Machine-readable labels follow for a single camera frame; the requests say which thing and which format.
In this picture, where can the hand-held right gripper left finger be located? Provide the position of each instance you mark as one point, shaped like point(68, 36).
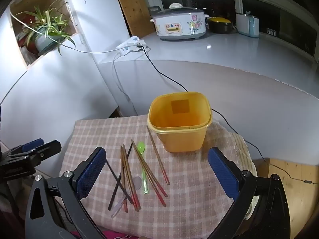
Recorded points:
point(91, 171)

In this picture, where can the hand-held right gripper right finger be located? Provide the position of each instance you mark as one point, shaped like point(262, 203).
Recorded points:
point(221, 174)

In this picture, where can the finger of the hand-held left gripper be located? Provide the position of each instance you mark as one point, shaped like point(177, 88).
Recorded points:
point(47, 151)
point(32, 144)

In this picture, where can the black chopstick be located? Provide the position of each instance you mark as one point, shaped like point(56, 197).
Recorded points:
point(112, 199)
point(113, 172)

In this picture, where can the brown red-tipped chopstick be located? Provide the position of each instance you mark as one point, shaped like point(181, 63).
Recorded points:
point(150, 177)
point(131, 176)
point(149, 168)
point(157, 154)
point(129, 182)
point(123, 176)

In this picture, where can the clear plastic spoon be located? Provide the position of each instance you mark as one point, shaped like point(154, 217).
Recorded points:
point(136, 183)

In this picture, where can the green plastic spoon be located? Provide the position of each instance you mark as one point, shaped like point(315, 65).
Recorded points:
point(144, 169)

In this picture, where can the yellow plastic container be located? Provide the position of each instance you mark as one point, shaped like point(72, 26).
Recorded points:
point(179, 134)

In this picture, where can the pink checked cloth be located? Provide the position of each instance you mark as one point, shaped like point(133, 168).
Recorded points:
point(189, 204)

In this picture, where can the pink clothing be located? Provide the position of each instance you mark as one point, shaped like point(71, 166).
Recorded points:
point(99, 235)

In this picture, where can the light wooden table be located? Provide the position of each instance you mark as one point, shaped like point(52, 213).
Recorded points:
point(299, 204)

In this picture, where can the potted spider plant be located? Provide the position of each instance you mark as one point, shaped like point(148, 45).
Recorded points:
point(47, 29)

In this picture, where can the white power strip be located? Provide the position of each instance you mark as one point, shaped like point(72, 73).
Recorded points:
point(129, 45)

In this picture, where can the black pot with yellow lid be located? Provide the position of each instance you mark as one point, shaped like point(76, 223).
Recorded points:
point(220, 26)

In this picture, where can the light blue white appliance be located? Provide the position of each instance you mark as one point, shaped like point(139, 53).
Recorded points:
point(246, 25)

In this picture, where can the floral white rice cooker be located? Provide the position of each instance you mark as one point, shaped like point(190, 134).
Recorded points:
point(180, 22)

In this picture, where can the wooden board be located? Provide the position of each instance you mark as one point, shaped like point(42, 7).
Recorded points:
point(134, 10)

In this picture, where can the wooden wall shelf box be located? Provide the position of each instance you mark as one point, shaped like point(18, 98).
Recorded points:
point(68, 10)

